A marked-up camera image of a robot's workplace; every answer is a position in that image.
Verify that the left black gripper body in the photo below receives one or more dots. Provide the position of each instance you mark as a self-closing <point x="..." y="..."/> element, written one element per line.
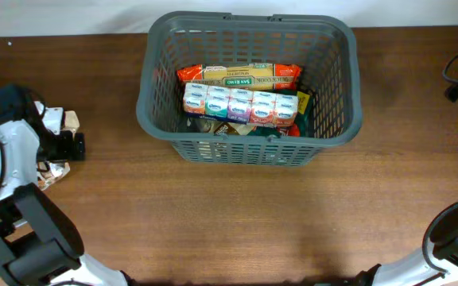
<point x="62" y="146"/>

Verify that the beige brown snack bag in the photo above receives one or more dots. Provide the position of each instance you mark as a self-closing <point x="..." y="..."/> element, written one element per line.
<point x="65" y="125"/>

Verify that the green Nescafe coffee bag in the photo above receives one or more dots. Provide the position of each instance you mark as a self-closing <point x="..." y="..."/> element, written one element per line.
<point x="301" y="124"/>

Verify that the Kleenex tissue multipack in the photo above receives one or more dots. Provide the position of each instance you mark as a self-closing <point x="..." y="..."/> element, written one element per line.
<point x="223" y="104"/>

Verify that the orange San Remo spaghetti pack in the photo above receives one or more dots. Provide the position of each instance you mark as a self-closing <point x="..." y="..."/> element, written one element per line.
<point x="255" y="76"/>

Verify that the beige Dolce Gusto snack bag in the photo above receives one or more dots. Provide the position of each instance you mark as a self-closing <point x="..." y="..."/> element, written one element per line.
<point x="221" y="128"/>

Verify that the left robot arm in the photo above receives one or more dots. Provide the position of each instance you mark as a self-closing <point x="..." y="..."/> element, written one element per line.
<point x="39" y="244"/>

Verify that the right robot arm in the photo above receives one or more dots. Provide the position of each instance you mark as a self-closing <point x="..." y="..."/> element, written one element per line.
<point x="435" y="263"/>

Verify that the grey plastic basket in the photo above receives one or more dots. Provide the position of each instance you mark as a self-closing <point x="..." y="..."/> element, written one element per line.
<point x="324" y="47"/>

